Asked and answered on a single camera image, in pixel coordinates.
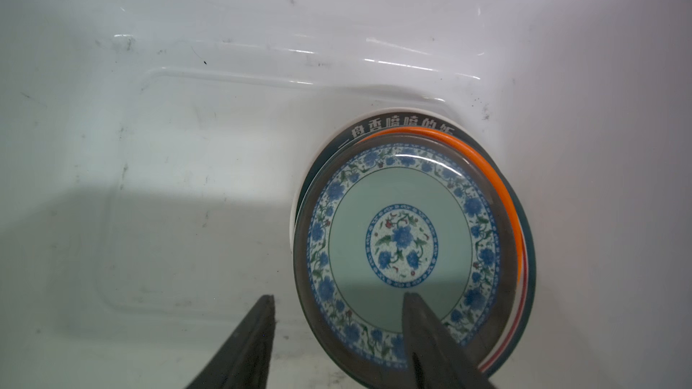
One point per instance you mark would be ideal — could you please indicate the white plate green red rim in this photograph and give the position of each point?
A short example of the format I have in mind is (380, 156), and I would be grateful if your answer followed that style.
(392, 119)

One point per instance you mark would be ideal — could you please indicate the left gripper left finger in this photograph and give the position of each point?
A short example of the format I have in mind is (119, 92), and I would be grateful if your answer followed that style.
(243, 361)

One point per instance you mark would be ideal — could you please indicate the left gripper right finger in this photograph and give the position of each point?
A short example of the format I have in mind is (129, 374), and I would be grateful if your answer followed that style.
(434, 359)

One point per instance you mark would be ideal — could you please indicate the orange plate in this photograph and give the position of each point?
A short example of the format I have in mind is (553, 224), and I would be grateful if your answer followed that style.
(489, 172)

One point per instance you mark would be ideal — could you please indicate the teal patterned plate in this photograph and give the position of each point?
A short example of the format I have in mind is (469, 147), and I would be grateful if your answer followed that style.
(402, 214)

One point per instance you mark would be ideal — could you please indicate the white plastic bin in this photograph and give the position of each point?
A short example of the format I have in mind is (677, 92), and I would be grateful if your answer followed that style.
(151, 151)

